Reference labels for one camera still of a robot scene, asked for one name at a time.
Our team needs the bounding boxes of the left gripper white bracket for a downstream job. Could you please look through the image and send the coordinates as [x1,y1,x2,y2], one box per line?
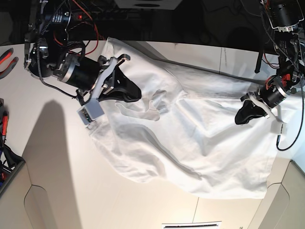
[234,82,295,125]

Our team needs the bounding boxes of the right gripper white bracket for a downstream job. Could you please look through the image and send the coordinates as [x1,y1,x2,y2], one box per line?
[57,53,142,113]

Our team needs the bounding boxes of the white t-shirt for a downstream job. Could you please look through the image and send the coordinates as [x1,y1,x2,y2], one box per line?
[87,36,300,200]

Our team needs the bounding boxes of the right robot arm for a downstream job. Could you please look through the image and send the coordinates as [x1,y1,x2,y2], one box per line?
[24,0,142,113]

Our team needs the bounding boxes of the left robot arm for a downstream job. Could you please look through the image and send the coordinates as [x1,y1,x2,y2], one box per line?
[235,0,305,125]

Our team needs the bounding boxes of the white monitor stand base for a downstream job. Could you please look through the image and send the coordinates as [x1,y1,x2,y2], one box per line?
[115,0,182,10]

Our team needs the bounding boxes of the tool bin at left edge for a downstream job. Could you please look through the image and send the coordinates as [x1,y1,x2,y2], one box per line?
[0,98,25,195]

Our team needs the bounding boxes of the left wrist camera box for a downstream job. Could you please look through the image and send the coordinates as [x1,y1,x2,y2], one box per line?
[271,120,287,135]

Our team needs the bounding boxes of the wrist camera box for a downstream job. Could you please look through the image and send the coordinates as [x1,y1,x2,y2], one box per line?
[271,120,287,135]
[77,99,104,125]

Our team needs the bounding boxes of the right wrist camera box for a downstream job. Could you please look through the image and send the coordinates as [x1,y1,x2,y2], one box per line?
[77,99,104,125]

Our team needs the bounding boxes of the black braided camera cable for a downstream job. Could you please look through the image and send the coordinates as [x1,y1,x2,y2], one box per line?
[259,0,305,152]

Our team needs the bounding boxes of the red handled pliers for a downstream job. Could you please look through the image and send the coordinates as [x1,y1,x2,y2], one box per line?
[0,47,19,81]

